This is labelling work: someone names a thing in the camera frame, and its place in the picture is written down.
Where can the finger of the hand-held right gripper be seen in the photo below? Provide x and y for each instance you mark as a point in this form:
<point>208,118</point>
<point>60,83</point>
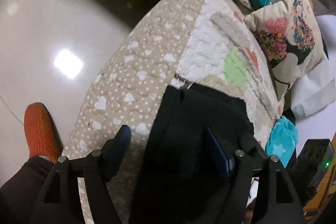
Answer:
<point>249,142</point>

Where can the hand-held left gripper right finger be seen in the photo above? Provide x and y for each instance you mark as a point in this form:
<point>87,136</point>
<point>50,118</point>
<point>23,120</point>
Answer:
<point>220,158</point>

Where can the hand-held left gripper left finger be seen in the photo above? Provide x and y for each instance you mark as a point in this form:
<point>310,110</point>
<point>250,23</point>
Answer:
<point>119,145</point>

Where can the black pants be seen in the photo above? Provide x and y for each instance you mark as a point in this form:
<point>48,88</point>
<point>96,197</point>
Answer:
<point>183,134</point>

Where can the turquoise star blanket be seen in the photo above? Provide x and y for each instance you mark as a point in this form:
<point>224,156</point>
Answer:
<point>281,134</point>

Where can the white fabric bag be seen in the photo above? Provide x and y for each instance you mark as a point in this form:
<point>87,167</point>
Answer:
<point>312,92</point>

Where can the person's orange sock foot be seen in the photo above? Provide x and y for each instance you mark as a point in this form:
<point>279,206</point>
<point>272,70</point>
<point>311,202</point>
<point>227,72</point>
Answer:
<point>39,129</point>

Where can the beige quilted bed cover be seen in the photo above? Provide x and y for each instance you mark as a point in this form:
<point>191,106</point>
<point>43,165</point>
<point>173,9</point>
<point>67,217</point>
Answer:
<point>147,56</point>

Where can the floral printed cushion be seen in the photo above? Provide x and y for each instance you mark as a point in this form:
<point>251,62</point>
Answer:
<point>288,24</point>

